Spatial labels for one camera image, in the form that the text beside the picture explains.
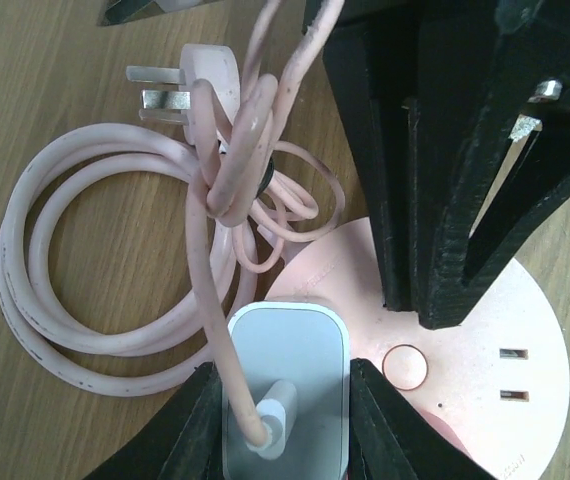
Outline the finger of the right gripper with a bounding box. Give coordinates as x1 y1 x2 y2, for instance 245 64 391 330
463 144 570 288
322 29 541 331

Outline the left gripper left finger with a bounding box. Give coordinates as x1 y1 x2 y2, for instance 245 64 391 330
86 362 224 480

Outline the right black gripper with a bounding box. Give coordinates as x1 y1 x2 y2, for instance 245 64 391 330
323 1 570 120

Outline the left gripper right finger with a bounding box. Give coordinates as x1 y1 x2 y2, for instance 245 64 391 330
348 359 490 480

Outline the round pink power strip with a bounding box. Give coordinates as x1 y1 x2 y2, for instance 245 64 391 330
0 43 570 480

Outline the white usb charger plug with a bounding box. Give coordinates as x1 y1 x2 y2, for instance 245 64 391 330
222 301 350 479

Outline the pink usb cable bundle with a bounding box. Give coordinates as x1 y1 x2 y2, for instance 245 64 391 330
184 0 349 451

